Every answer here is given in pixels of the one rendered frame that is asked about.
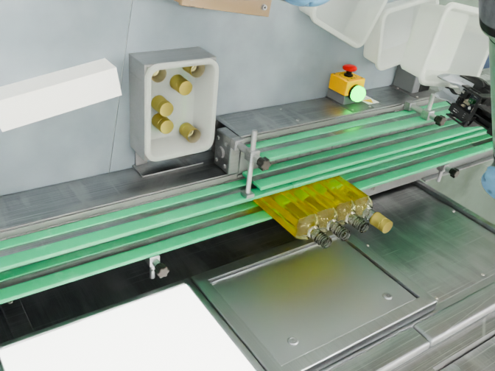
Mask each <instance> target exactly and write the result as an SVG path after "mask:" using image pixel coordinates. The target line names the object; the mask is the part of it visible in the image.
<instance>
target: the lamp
mask: <svg viewBox="0 0 495 371"><path fill-rule="evenodd" d="M365 95H366V92H365V89H364V88H363V87H361V86H360V85H354V86H353V87H352V88H351V89H350V91H349V93H348V97H349V99H350V100H353V101H355V102H361V101H362V100H363V99H364V98H365Z"/></svg>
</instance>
